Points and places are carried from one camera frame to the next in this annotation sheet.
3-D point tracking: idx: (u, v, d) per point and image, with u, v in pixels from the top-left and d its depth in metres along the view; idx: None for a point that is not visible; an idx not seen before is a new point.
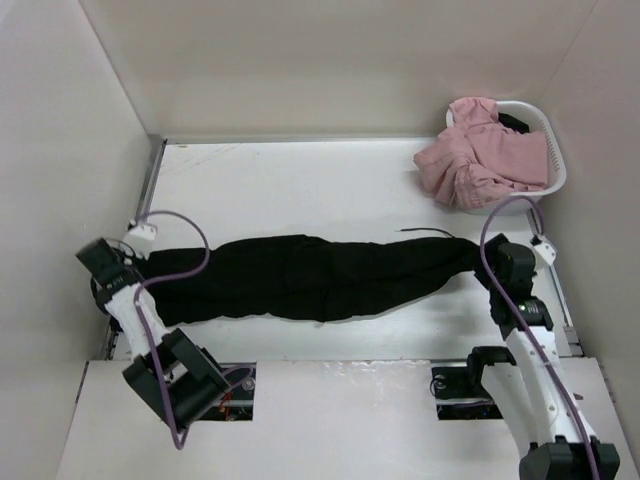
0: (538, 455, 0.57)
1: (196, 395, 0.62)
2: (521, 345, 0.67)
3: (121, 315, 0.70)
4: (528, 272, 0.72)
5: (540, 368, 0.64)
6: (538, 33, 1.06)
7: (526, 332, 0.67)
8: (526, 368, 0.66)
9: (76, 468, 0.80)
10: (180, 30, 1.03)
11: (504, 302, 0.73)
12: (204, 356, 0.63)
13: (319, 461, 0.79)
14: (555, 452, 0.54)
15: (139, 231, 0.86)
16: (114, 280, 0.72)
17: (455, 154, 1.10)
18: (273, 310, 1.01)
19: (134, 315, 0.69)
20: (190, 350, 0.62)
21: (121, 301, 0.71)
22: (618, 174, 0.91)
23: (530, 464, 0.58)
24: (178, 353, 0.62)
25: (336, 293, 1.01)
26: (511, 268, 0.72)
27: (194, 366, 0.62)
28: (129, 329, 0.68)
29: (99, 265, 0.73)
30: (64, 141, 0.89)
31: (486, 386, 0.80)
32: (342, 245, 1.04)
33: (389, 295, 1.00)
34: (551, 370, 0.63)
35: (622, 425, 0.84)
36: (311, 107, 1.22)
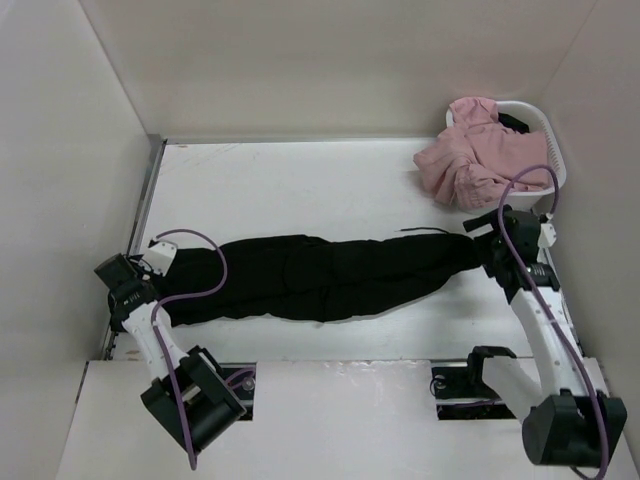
0: (542, 411, 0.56)
1: (210, 417, 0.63)
2: (527, 304, 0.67)
3: (137, 333, 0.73)
4: (535, 236, 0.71)
5: (546, 325, 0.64)
6: (538, 33, 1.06)
7: (534, 291, 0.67)
8: (532, 329, 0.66)
9: (78, 468, 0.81)
10: (179, 30, 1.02)
11: (513, 264, 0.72)
12: (220, 379, 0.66)
13: (320, 460, 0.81)
14: (560, 404, 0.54)
15: (160, 249, 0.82)
16: (131, 297, 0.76)
17: (456, 154, 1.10)
18: (274, 311, 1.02)
19: (151, 335, 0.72)
20: (207, 373, 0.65)
21: (138, 319, 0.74)
22: (618, 176, 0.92)
23: (535, 424, 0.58)
24: (196, 376, 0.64)
25: (337, 293, 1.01)
26: (517, 231, 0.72)
27: (211, 387, 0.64)
28: (146, 348, 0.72)
29: (117, 282, 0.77)
30: (65, 144, 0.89)
31: (486, 381, 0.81)
32: (341, 244, 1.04)
33: (389, 295, 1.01)
34: (557, 328, 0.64)
35: (620, 425, 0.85)
36: (310, 106, 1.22)
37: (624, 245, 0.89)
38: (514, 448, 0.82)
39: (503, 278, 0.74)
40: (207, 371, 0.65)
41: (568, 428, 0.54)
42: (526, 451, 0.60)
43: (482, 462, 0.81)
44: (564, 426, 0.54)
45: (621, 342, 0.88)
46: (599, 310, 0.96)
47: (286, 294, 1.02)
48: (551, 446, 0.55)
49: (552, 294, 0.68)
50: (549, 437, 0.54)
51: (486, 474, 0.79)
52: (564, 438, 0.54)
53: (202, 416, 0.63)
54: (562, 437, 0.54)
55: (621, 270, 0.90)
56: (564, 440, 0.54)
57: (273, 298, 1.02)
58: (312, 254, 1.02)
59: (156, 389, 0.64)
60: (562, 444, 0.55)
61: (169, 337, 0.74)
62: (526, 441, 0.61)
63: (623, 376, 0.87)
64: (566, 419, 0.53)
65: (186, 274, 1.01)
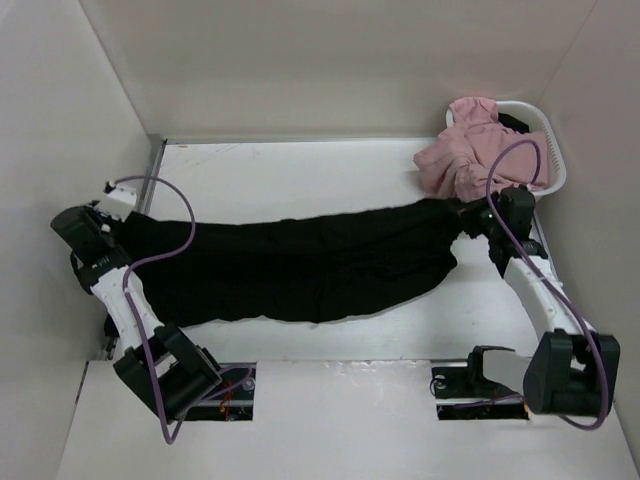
0: (539, 355, 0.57)
1: (186, 388, 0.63)
2: (519, 270, 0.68)
3: (109, 299, 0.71)
4: (528, 214, 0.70)
5: (538, 282, 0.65)
6: (538, 34, 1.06)
7: (525, 259, 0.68)
8: (524, 290, 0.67)
9: (77, 469, 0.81)
10: (180, 30, 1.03)
11: (504, 241, 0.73)
12: (196, 348, 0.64)
13: (320, 460, 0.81)
14: (554, 340, 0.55)
15: (120, 195, 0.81)
16: (100, 261, 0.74)
17: (456, 154, 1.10)
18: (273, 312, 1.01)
19: (123, 301, 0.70)
20: (182, 343, 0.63)
21: (109, 286, 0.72)
22: (619, 175, 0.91)
23: (535, 372, 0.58)
24: (170, 346, 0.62)
25: (330, 293, 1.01)
26: (513, 211, 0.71)
27: (187, 358, 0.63)
28: (118, 314, 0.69)
29: (80, 243, 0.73)
30: (65, 144, 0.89)
31: (486, 376, 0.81)
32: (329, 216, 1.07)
33: (388, 294, 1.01)
34: (548, 283, 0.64)
35: (621, 424, 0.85)
36: (310, 107, 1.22)
37: (624, 245, 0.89)
38: (515, 447, 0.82)
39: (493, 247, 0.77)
40: (182, 342, 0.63)
41: (565, 364, 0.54)
42: (529, 404, 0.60)
43: (482, 462, 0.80)
44: (559, 364, 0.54)
45: (621, 342, 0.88)
46: (599, 310, 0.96)
47: (282, 292, 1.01)
48: (551, 386, 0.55)
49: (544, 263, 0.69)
50: (548, 376, 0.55)
51: (486, 474, 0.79)
52: (563, 374, 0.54)
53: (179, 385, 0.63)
54: (562, 374, 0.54)
55: (621, 270, 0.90)
56: (563, 378, 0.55)
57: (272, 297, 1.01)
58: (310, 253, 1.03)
59: (129, 358, 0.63)
60: (561, 386, 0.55)
61: (142, 302, 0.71)
62: (529, 394, 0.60)
63: (623, 376, 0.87)
64: (560, 358, 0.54)
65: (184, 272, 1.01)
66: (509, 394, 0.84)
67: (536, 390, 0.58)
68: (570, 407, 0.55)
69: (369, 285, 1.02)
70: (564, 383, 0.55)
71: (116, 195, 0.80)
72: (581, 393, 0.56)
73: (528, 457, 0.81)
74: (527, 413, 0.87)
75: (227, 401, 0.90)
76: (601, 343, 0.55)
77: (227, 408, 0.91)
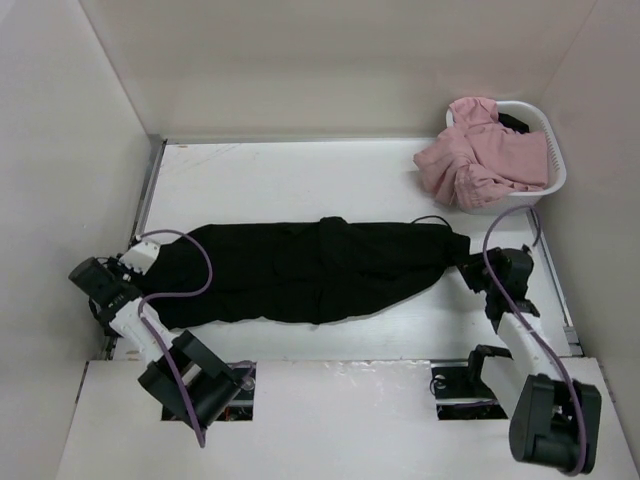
0: (524, 400, 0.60)
1: (213, 393, 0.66)
2: (509, 323, 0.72)
3: (127, 331, 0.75)
4: (525, 276, 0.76)
5: (525, 334, 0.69)
6: (538, 33, 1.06)
7: (517, 314, 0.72)
8: (512, 342, 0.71)
9: (77, 469, 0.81)
10: (180, 30, 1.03)
11: (500, 299, 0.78)
12: (213, 354, 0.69)
13: (319, 460, 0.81)
14: (538, 383, 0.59)
15: (143, 247, 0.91)
16: (115, 298, 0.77)
17: (455, 154, 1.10)
18: (271, 313, 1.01)
19: (140, 326, 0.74)
20: (201, 350, 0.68)
21: (125, 316, 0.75)
22: (619, 175, 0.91)
23: (520, 418, 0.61)
24: (191, 352, 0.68)
25: (330, 294, 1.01)
26: (510, 272, 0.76)
27: (210, 363, 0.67)
28: (136, 339, 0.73)
29: (97, 288, 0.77)
30: (65, 144, 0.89)
31: (486, 382, 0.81)
32: (323, 231, 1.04)
33: (387, 295, 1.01)
34: (537, 336, 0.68)
35: (621, 424, 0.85)
36: (311, 106, 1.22)
37: (623, 246, 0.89)
38: None
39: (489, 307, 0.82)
40: (200, 348, 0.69)
41: (548, 408, 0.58)
42: (513, 453, 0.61)
43: (482, 462, 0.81)
44: (543, 409, 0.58)
45: (620, 343, 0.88)
46: (599, 311, 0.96)
47: (281, 293, 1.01)
48: (534, 430, 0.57)
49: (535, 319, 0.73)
50: (532, 419, 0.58)
51: (486, 475, 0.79)
52: (546, 420, 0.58)
53: (205, 390, 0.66)
54: (544, 418, 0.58)
55: (621, 271, 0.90)
56: (545, 425, 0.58)
57: (271, 297, 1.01)
58: (308, 254, 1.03)
59: (155, 370, 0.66)
60: (545, 432, 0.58)
61: (157, 323, 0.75)
62: (513, 444, 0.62)
63: (623, 377, 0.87)
64: (544, 403, 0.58)
65: (177, 273, 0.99)
66: None
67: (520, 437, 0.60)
68: (554, 456, 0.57)
69: (369, 285, 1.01)
70: (547, 429, 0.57)
71: (139, 247, 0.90)
72: (565, 442, 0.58)
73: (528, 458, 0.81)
74: None
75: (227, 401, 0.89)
76: (583, 391, 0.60)
77: (227, 408, 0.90)
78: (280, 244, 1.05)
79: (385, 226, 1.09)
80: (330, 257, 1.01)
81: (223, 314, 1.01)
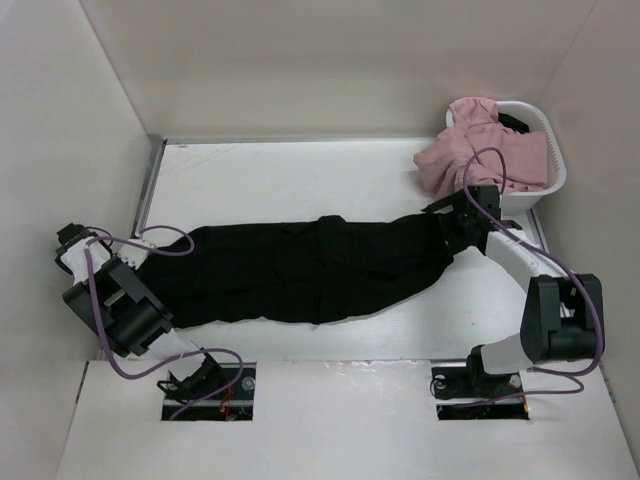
0: (531, 301, 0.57)
1: (136, 319, 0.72)
2: (498, 240, 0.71)
3: (74, 263, 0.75)
4: (497, 197, 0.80)
5: (517, 245, 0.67)
6: (538, 33, 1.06)
7: (501, 228, 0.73)
8: (506, 256, 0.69)
9: (76, 468, 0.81)
10: (180, 30, 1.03)
11: (482, 223, 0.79)
12: (136, 281, 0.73)
13: (319, 460, 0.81)
14: (542, 282, 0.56)
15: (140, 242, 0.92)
16: (72, 239, 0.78)
17: (456, 154, 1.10)
18: (270, 313, 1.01)
19: (82, 256, 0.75)
20: (126, 273, 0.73)
21: (75, 249, 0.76)
22: (619, 174, 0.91)
23: (532, 322, 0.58)
24: (115, 274, 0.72)
25: (329, 294, 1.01)
26: (484, 196, 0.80)
27: (132, 289, 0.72)
28: (76, 267, 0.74)
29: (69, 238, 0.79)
30: (65, 144, 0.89)
31: (486, 370, 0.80)
32: (327, 229, 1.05)
33: (385, 294, 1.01)
34: (526, 244, 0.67)
35: (622, 424, 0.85)
36: (311, 107, 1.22)
37: (623, 245, 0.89)
38: (516, 447, 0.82)
39: (475, 237, 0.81)
40: (127, 272, 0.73)
41: (555, 302, 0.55)
42: (531, 358, 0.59)
43: (483, 461, 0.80)
44: (551, 303, 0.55)
45: (621, 342, 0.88)
46: None
47: (280, 293, 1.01)
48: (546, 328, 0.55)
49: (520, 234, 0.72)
50: (544, 317, 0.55)
51: (487, 474, 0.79)
52: (557, 313, 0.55)
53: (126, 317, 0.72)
54: (555, 313, 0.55)
55: (621, 270, 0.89)
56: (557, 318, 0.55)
57: (269, 297, 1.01)
58: (306, 255, 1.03)
59: (75, 288, 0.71)
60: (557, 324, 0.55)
61: (99, 257, 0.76)
62: (529, 349, 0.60)
63: (623, 376, 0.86)
64: (550, 296, 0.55)
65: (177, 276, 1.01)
66: (510, 393, 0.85)
67: (534, 341, 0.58)
68: (568, 348, 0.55)
69: (369, 285, 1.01)
70: (560, 323, 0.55)
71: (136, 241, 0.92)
72: (576, 331, 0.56)
73: (528, 457, 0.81)
74: (527, 413, 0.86)
75: (227, 401, 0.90)
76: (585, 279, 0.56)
77: (227, 408, 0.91)
78: (278, 243, 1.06)
79: (388, 224, 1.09)
80: (330, 256, 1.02)
81: (221, 314, 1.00)
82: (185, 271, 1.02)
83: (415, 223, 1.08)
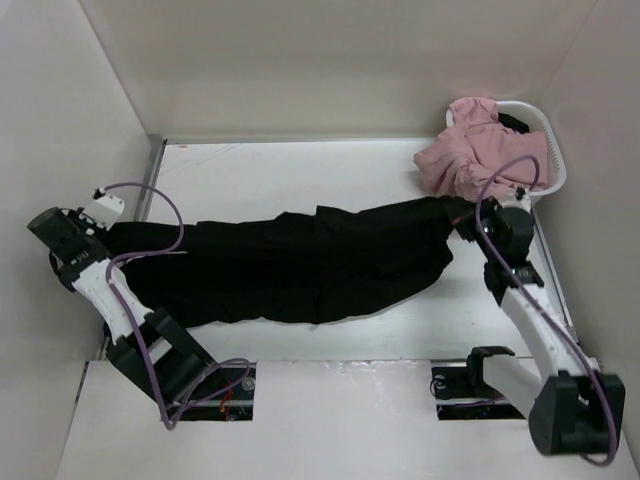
0: (545, 394, 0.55)
1: (184, 373, 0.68)
2: (514, 300, 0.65)
3: (92, 293, 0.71)
4: (528, 242, 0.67)
5: (537, 316, 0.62)
6: (538, 34, 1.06)
7: (521, 289, 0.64)
8: (523, 323, 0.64)
9: (76, 469, 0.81)
10: (180, 30, 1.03)
11: (498, 269, 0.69)
12: (184, 332, 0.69)
13: (318, 460, 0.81)
14: (562, 382, 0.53)
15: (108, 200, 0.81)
16: (79, 257, 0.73)
17: (456, 154, 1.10)
18: (270, 314, 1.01)
19: (109, 292, 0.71)
20: (173, 328, 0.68)
21: (91, 279, 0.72)
22: (619, 175, 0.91)
23: (542, 412, 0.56)
24: (162, 330, 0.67)
25: (329, 295, 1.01)
26: (512, 240, 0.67)
27: (180, 343, 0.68)
28: (104, 306, 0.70)
29: (59, 243, 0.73)
30: (66, 144, 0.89)
31: (486, 380, 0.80)
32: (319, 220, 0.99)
33: (386, 296, 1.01)
34: (547, 316, 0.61)
35: (622, 425, 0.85)
36: (311, 107, 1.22)
37: (623, 246, 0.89)
38: (516, 446, 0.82)
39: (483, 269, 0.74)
40: (173, 325, 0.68)
41: (572, 404, 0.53)
42: (535, 442, 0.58)
43: (484, 461, 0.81)
44: (569, 406, 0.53)
45: (621, 343, 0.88)
46: (599, 310, 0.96)
47: (279, 293, 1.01)
48: (559, 428, 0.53)
49: (541, 292, 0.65)
50: (558, 420, 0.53)
51: (487, 475, 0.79)
52: (572, 419, 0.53)
53: (174, 371, 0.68)
54: (569, 416, 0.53)
55: (621, 271, 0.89)
56: (570, 423, 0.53)
57: (268, 297, 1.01)
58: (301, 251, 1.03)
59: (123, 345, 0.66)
60: (571, 426, 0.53)
61: (127, 293, 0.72)
62: (534, 433, 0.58)
63: (623, 377, 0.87)
64: (569, 399, 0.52)
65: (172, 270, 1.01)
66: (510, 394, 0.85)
67: (542, 430, 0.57)
68: (578, 449, 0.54)
69: (369, 286, 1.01)
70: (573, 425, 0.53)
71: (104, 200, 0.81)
72: (589, 431, 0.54)
73: (529, 458, 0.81)
74: None
75: (227, 401, 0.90)
76: (607, 381, 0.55)
77: (227, 408, 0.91)
78: None
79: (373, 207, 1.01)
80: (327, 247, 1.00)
81: (221, 315, 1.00)
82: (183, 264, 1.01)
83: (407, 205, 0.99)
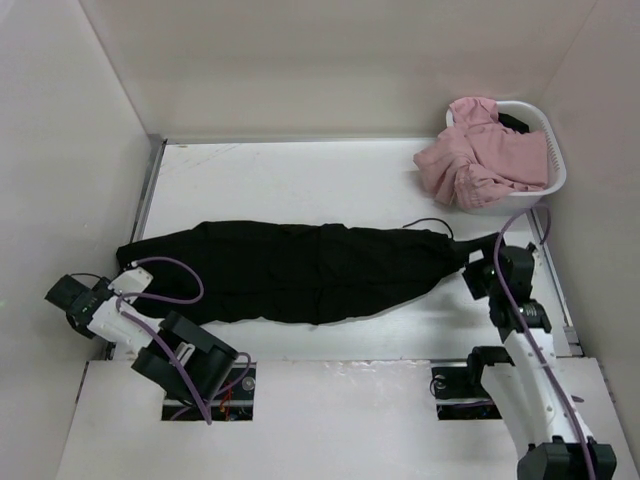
0: (536, 454, 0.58)
1: (211, 369, 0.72)
2: (518, 346, 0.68)
3: (109, 329, 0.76)
4: (529, 275, 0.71)
5: (539, 369, 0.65)
6: (537, 33, 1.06)
7: (527, 335, 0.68)
8: (525, 374, 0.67)
9: (76, 469, 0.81)
10: (179, 30, 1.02)
11: (505, 305, 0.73)
12: (201, 329, 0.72)
13: (318, 460, 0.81)
14: (551, 452, 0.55)
15: (136, 274, 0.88)
16: (89, 303, 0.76)
17: (456, 154, 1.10)
18: (269, 314, 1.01)
19: (122, 319, 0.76)
20: (190, 327, 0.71)
21: (104, 315, 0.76)
22: (620, 174, 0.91)
23: (531, 469, 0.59)
24: (179, 331, 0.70)
25: (329, 294, 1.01)
26: (512, 272, 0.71)
27: (200, 340, 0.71)
28: (122, 331, 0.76)
29: (71, 299, 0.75)
30: (66, 144, 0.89)
31: (484, 385, 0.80)
32: (327, 239, 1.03)
33: (387, 296, 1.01)
34: (549, 372, 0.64)
35: (622, 425, 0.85)
36: (310, 107, 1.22)
37: (622, 247, 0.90)
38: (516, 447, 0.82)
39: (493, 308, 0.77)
40: (188, 326, 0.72)
41: (561, 473, 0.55)
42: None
43: (484, 462, 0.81)
44: (556, 473, 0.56)
45: (621, 343, 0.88)
46: (599, 311, 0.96)
47: (279, 294, 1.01)
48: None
49: (543, 337, 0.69)
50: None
51: (488, 475, 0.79)
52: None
53: (203, 369, 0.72)
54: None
55: (621, 271, 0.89)
56: None
57: (268, 297, 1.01)
58: (298, 259, 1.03)
59: (144, 356, 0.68)
60: None
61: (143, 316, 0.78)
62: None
63: (622, 377, 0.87)
64: (557, 467, 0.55)
65: (165, 277, 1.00)
66: None
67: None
68: None
69: (369, 286, 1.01)
70: None
71: (132, 273, 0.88)
72: None
73: None
74: None
75: (228, 401, 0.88)
76: (598, 453, 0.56)
77: (227, 408, 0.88)
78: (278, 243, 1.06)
79: (377, 232, 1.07)
80: (327, 265, 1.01)
81: (221, 314, 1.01)
82: (181, 276, 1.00)
83: (409, 233, 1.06)
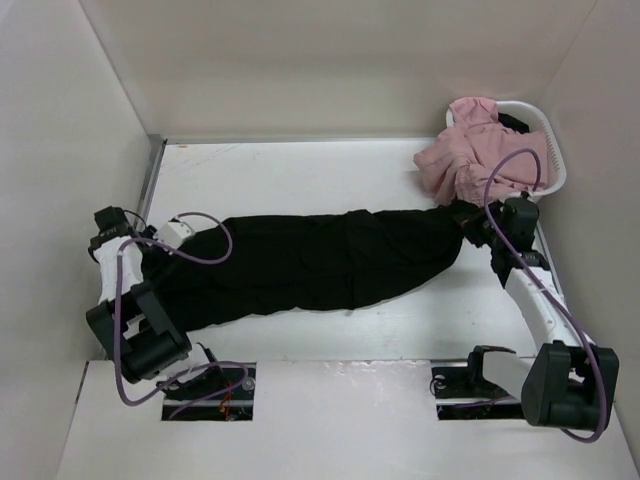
0: (537, 365, 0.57)
1: (153, 350, 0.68)
2: (518, 281, 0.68)
3: (103, 259, 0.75)
4: (532, 226, 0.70)
5: (538, 292, 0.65)
6: (537, 34, 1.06)
7: (525, 269, 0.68)
8: (525, 301, 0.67)
9: (74, 469, 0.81)
10: (179, 32, 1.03)
11: (504, 252, 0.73)
12: (164, 309, 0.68)
13: (317, 460, 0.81)
14: (554, 351, 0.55)
15: (178, 226, 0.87)
16: (108, 232, 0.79)
17: (456, 154, 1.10)
18: (301, 303, 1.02)
19: (114, 263, 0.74)
20: (154, 303, 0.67)
21: (107, 249, 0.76)
22: (620, 173, 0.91)
23: (534, 382, 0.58)
24: (141, 301, 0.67)
25: (362, 278, 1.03)
26: (514, 222, 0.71)
27: (157, 319, 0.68)
28: (106, 277, 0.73)
29: (106, 224, 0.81)
30: (65, 144, 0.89)
31: (486, 377, 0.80)
32: (353, 229, 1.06)
33: (418, 276, 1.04)
34: (548, 293, 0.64)
35: (622, 425, 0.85)
36: (310, 107, 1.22)
37: (622, 247, 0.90)
38: (515, 447, 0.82)
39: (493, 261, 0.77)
40: (154, 300, 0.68)
41: (564, 375, 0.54)
42: (527, 415, 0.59)
43: (483, 462, 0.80)
44: (559, 375, 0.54)
45: (621, 342, 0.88)
46: (599, 310, 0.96)
47: (312, 284, 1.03)
48: (550, 399, 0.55)
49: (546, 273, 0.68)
50: (547, 388, 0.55)
51: (487, 475, 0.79)
52: (562, 387, 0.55)
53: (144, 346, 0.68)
54: (560, 384, 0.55)
55: (621, 272, 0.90)
56: (561, 389, 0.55)
57: (271, 295, 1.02)
58: (302, 254, 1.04)
59: (101, 309, 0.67)
60: (561, 397, 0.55)
61: (129, 271, 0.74)
62: (526, 405, 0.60)
63: (622, 377, 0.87)
64: (559, 368, 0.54)
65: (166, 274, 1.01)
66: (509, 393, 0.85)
67: (533, 401, 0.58)
68: (568, 421, 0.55)
69: (394, 271, 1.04)
70: (563, 394, 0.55)
71: (175, 224, 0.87)
72: (579, 402, 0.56)
73: (529, 458, 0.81)
74: None
75: (227, 401, 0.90)
76: (602, 354, 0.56)
77: (227, 408, 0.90)
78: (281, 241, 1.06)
79: (404, 215, 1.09)
80: (357, 251, 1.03)
81: (223, 314, 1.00)
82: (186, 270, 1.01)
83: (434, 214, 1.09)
